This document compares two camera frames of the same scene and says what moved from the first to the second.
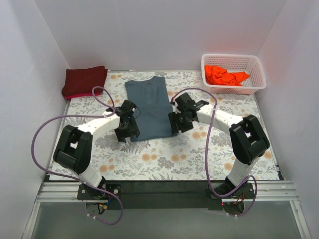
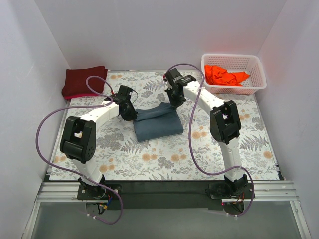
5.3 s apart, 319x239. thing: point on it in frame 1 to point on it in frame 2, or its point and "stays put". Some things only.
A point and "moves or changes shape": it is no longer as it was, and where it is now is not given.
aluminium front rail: [265, 192] stays put
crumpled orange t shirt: [215, 74] stays put
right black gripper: [178, 123] to [176, 98]
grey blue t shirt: [150, 98] moves or changes shape
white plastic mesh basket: [249, 63] stays put
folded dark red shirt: [80, 82] stays put
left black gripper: [127, 133] to [132, 114]
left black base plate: [85, 192] stays put
